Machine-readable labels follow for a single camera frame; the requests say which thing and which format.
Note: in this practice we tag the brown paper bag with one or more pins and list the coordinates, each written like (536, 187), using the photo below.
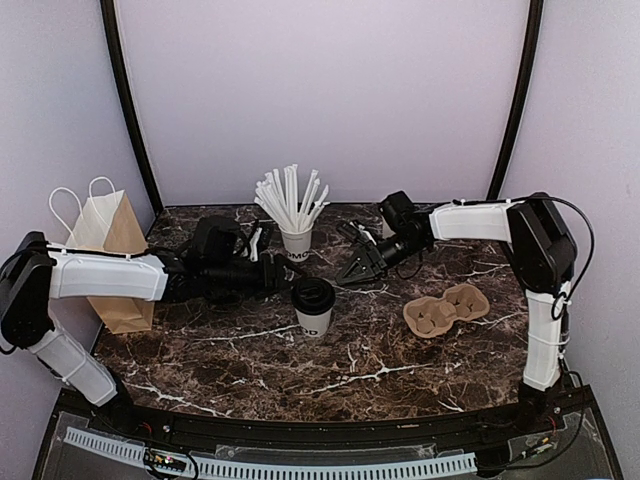
(107, 230)

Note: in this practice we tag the white cable duct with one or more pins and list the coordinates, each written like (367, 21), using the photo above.
(232, 462)

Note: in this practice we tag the black front rail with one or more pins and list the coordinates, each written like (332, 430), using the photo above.
(483, 429)

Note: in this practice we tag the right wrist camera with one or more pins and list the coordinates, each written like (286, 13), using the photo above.
(356, 233)

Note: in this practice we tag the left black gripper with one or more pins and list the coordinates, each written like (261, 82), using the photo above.
(282, 283)

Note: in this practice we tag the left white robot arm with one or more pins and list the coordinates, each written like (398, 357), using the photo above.
(40, 271)

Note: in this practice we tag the white cup holding straws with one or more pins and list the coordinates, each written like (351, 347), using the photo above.
(297, 242)

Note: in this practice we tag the spare white paper cup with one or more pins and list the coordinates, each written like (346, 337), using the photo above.
(387, 231)

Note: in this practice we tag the right black frame post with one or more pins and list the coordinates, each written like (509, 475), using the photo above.
(521, 88)

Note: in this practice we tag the black plastic cup lid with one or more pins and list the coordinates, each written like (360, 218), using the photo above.
(313, 296)

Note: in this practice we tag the left black frame post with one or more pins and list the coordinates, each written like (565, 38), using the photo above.
(119, 71)

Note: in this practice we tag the bundle of wrapped white straws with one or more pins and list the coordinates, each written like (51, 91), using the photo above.
(293, 205)

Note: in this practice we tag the cardboard cup carrier tray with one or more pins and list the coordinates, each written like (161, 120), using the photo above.
(429, 317)

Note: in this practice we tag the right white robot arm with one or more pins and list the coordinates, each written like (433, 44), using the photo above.
(541, 252)

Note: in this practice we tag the white paper coffee cup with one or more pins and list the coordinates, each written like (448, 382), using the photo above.
(314, 321)

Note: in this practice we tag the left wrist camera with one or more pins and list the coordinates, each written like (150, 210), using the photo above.
(258, 239)

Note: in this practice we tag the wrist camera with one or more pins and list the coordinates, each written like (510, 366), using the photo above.
(258, 239)
(356, 233)

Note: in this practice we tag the black frame post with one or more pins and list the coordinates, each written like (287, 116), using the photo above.
(521, 88)
(119, 71)

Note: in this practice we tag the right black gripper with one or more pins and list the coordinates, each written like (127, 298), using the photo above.
(372, 264)

